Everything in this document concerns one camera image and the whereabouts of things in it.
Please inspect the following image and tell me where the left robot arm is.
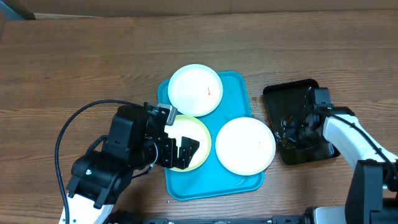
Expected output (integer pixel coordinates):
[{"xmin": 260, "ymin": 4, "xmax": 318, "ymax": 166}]
[{"xmin": 55, "ymin": 101, "xmax": 200, "ymax": 223}]

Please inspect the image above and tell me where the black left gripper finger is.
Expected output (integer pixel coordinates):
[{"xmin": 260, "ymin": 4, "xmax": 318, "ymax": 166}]
[
  {"xmin": 174, "ymin": 147, "xmax": 193, "ymax": 170},
  {"xmin": 181, "ymin": 136, "xmax": 200, "ymax": 156}
]

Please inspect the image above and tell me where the teal plastic serving tray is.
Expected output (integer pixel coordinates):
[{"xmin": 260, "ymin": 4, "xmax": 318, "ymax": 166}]
[{"xmin": 164, "ymin": 71, "xmax": 264, "ymax": 200}]

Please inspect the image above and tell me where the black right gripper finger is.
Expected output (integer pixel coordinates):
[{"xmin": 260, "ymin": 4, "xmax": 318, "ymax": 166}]
[
  {"xmin": 282, "ymin": 129, "xmax": 307, "ymax": 148},
  {"xmin": 281, "ymin": 116, "xmax": 303, "ymax": 134}
]

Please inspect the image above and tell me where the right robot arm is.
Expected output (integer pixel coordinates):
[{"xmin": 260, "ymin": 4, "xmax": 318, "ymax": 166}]
[{"xmin": 281, "ymin": 106, "xmax": 397, "ymax": 223}]

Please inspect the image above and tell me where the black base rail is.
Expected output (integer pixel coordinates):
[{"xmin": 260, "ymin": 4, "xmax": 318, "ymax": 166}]
[{"xmin": 104, "ymin": 215, "xmax": 314, "ymax": 224}]

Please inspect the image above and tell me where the white plate with blue rim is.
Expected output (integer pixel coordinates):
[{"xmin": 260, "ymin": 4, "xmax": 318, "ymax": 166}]
[{"xmin": 168, "ymin": 64, "xmax": 223, "ymax": 117}]

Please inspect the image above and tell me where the plain white plate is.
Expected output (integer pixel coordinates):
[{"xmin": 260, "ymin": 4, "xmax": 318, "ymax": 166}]
[{"xmin": 215, "ymin": 117, "xmax": 276, "ymax": 175}]

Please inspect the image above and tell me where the yellow-green rimmed plate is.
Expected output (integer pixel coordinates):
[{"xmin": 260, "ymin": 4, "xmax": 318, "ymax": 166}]
[{"xmin": 165, "ymin": 114, "xmax": 211, "ymax": 172}]

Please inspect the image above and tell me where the black water tray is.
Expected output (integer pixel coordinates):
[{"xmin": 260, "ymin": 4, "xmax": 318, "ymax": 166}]
[{"xmin": 263, "ymin": 79, "xmax": 340, "ymax": 166}]

